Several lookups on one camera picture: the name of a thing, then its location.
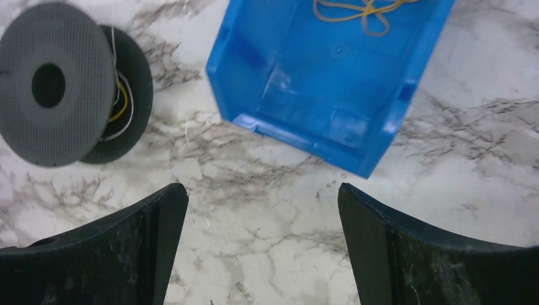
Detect grey perforated cable spool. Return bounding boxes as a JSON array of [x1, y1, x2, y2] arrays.
[[1, 2, 154, 167]]

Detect blue plastic bin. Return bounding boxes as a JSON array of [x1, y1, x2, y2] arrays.
[[206, 1, 453, 178]]

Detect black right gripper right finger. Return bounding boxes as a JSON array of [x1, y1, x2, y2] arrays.
[[338, 183, 538, 304]]

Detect beige wires in bin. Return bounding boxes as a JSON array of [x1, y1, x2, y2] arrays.
[[312, 0, 422, 37]]

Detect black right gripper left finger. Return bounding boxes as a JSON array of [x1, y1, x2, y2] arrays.
[[1, 183, 189, 304]]

